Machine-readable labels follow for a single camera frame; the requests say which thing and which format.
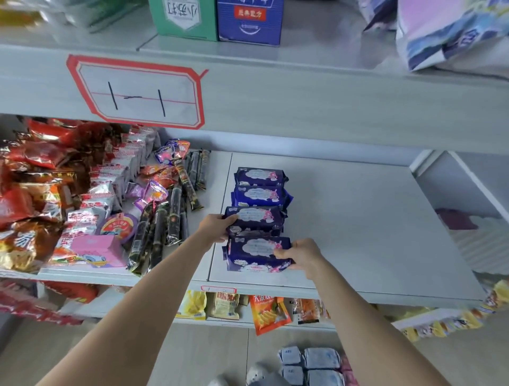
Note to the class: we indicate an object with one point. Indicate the person's left hand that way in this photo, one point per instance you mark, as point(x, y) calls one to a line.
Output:
point(214, 228)

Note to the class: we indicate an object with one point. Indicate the person's right hand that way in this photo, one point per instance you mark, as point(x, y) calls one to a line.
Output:
point(304, 256)

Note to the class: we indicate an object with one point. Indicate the purple pad packet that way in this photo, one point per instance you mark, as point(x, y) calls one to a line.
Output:
point(258, 177)
point(258, 220)
point(260, 195)
point(250, 254)

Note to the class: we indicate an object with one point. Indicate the row of red strip packets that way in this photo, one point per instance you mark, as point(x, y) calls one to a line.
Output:
point(306, 310)

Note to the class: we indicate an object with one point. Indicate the white metal shelf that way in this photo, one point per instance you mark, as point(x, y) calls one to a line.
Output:
point(358, 218)

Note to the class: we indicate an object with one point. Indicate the orange chip bag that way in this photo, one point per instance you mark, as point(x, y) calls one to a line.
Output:
point(268, 314)

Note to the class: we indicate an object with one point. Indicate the small white ABC packet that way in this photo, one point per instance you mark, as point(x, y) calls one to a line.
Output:
point(289, 355)
point(292, 374)

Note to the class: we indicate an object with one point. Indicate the long white pad packet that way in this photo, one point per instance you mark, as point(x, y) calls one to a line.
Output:
point(324, 378)
point(321, 358)

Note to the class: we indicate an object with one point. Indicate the person's right forearm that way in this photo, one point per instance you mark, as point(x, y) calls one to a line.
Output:
point(366, 330)

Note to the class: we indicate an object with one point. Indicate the person's left forearm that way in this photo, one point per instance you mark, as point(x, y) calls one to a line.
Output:
point(131, 318)

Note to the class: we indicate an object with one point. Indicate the person's right leg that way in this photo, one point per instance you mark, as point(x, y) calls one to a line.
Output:
point(278, 379)

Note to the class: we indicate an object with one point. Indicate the person's right shoe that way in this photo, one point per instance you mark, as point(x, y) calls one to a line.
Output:
point(256, 374)

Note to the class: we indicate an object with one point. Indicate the person's shoe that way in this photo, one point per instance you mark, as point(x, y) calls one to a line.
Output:
point(256, 374)
point(216, 382)

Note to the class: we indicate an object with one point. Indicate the person's left shoe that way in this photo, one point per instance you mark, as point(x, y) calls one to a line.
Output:
point(216, 382)

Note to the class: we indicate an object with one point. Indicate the row of dark stick packets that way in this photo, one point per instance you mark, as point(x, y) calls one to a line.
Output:
point(171, 214)

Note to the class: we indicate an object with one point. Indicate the red bordered paper label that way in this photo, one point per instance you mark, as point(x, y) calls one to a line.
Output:
point(218, 289)
point(137, 79)

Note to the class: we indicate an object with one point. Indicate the beige snack bag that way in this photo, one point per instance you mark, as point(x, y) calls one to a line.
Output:
point(224, 304)

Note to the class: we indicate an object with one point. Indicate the heap of purple candy packets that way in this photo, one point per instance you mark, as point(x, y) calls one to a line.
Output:
point(159, 175)

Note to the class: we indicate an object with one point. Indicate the yellow chip bag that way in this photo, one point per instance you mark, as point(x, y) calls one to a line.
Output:
point(193, 304)

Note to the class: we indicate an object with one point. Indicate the round purple candy tin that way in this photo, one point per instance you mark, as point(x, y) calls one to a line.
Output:
point(117, 226)

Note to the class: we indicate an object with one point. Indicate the pink box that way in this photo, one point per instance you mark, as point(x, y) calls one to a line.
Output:
point(99, 248)

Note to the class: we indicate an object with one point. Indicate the row of silver red packets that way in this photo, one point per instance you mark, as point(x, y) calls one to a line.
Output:
point(107, 179)

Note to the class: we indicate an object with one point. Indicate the white perforated rack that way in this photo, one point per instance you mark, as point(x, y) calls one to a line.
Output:
point(429, 318)

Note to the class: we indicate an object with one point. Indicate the purple cloth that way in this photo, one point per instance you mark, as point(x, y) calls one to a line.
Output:
point(457, 220)

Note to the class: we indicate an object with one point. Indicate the white radiator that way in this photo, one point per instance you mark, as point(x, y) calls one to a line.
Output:
point(485, 246)

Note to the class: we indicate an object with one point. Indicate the pile of red snack packets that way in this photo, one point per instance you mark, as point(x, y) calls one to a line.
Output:
point(32, 191)

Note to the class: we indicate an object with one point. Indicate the pile of red bags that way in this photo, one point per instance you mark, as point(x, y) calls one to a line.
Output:
point(32, 306)

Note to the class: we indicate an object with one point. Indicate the blue cardboard box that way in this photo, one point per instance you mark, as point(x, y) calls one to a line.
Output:
point(250, 20)

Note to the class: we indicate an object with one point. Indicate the green cardboard box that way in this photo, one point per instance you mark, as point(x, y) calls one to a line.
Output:
point(183, 18)

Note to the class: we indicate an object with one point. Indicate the bundle of clear packets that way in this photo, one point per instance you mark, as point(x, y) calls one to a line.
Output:
point(91, 12)

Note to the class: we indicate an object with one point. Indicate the large purple detergent bag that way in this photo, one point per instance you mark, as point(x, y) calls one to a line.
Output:
point(449, 32)

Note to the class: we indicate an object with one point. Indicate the large yellow bag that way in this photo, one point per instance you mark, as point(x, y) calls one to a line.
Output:
point(16, 18)

